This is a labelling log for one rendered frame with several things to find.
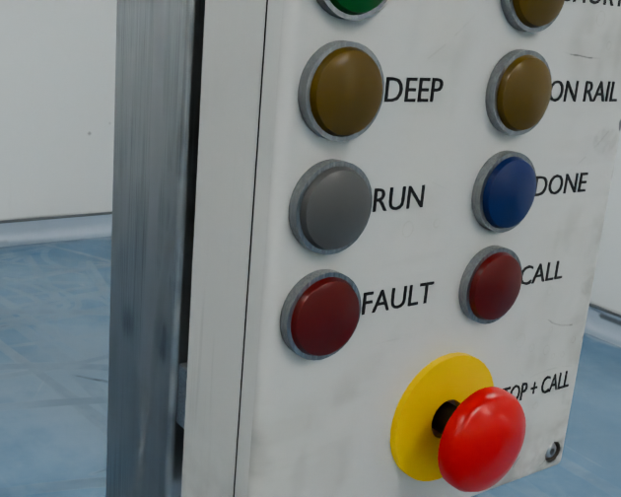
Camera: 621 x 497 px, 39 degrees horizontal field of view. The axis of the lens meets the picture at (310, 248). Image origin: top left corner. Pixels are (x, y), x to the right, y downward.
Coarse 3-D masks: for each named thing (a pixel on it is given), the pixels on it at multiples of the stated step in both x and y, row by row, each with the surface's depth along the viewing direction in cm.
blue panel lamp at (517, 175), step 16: (512, 160) 32; (496, 176) 31; (512, 176) 32; (528, 176) 32; (496, 192) 31; (512, 192) 32; (528, 192) 32; (496, 208) 32; (512, 208) 32; (528, 208) 33; (496, 224) 32; (512, 224) 32
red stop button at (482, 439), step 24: (456, 408) 32; (480, 408) 31; (504, 408) 32; (456, 432) 31; (480, 432) 31; (504, 432) 32; (456, 456) 31; (480, 456) 31; (504, 456) 32; (456, 480) 32; (480, 480) 32
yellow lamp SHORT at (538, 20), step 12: (516, 0) 30; (528, 0) 30; (540, 0) 30; (552, 0) 30; (564, 0) 31; (516, 12) 30; (528, 12) 30; (540, 12) 30; (552, 12) 31; (528, 24) 30; (540, 24) 31
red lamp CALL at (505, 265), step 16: (496, 256) 33; (512, 256) 33; (480, 272) 32; (496, 272) 33; (512, 272) 33; (480, 288) 32; (496, 288) 33; (512, 288) 33; (480, 304) 33; (496, 304) 33; (512, 304) 34
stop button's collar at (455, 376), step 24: (456, 360) 33; (432, 384) 33; (456, 384) 34; (480, 384) 35; (552, 384) 38; (408, 408) 32; (432, 408) 33; (408, 432) 33; (432, 432) 34; (408, 456) 33; (432, 456) 34
